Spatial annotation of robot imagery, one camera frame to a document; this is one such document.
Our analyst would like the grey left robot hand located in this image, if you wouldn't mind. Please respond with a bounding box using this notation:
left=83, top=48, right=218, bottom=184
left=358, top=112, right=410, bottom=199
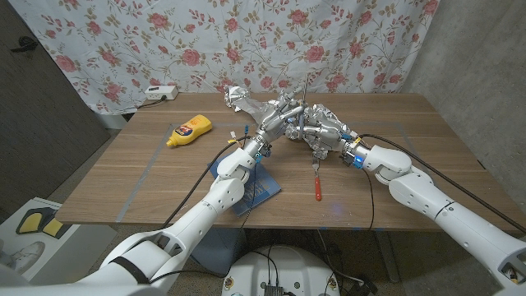
left=254, top=91, right=307, bottom=150

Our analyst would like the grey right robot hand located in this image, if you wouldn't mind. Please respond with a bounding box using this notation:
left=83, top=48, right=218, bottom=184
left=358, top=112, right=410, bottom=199
left=293, top=121, right=359, bottom=160

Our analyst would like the aluminum foil sheet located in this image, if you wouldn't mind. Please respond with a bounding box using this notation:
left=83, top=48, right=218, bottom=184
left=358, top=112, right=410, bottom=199
left=224, top=85, right=354, bottom=160

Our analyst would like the fork with red handle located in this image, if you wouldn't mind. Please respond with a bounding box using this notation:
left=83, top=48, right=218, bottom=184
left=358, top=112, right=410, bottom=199
left=311, top=158, right=323, bottom=202

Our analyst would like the blue notebook with gold lettering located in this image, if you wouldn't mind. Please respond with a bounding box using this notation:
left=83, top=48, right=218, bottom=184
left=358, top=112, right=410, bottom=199
left=208, top=158, right=283, bottom=218

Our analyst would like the yellow mustard bottle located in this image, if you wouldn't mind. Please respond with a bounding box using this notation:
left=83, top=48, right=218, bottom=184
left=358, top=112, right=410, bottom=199
left=165, top=113, right=214, bottom=149

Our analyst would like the floral backdrop cloth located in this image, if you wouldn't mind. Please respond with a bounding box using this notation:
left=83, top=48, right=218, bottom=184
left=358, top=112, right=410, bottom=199
left=7, top=0, right=441, bottom=116

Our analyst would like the white power strip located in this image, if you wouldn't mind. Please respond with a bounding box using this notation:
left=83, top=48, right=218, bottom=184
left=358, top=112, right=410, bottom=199
left=144, top=85, right=179, bottom=101

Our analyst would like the grey table leg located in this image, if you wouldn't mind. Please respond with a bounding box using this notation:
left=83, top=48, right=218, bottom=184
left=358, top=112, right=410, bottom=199
left=373, top=230, right=400, bottom=284

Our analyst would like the blue-grey stool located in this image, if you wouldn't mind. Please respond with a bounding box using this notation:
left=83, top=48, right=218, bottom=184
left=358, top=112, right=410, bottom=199
left=191, top=228, right=247, bottom=275

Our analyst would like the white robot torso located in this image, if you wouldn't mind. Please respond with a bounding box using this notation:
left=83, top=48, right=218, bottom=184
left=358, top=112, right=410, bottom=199
left=221, top=245, right=340, bottom=296

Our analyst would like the black device on floor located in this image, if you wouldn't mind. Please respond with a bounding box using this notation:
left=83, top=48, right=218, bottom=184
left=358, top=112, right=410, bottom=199
left=347, top=275, right=378, bottom=296

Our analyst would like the white floor board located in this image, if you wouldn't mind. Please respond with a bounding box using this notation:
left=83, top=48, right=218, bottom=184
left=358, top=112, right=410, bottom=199
left=0, top=197, right=118, bottom=287

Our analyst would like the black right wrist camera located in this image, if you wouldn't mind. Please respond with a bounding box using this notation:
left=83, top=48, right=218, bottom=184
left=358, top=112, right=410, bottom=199
left=343, top=150, right=365, bottom=169

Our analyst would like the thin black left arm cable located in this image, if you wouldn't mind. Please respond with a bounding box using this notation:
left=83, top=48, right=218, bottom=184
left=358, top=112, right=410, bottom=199
left=150, top=158, right=260, bottom=284

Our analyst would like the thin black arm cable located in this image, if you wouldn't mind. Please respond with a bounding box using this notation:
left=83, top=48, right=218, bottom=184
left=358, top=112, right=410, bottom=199
left=361, top=166, right=376, bottom=231
left=150, top=158, right=260, bottom=284

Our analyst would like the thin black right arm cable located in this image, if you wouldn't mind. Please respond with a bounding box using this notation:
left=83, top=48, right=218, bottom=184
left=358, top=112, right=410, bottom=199
left=361, top=166, right=376, bottom=231

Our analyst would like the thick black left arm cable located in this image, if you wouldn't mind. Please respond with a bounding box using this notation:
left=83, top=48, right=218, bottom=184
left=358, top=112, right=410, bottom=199
left=159, top=137, right=250, bottom=231

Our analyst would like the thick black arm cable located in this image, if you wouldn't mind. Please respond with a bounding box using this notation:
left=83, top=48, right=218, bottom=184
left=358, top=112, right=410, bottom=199
left=159, top=137, right=250, bottom=231
left=358, top=133, right=526, bottom=234

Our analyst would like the black power strip cable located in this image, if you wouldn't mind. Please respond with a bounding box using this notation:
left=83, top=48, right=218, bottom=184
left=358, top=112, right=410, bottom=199
left=137, top=95, right=168, bottom=110

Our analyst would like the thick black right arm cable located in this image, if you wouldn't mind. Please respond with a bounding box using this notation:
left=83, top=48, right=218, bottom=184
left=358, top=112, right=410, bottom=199
left=358, top=133, right=526, bottom=234

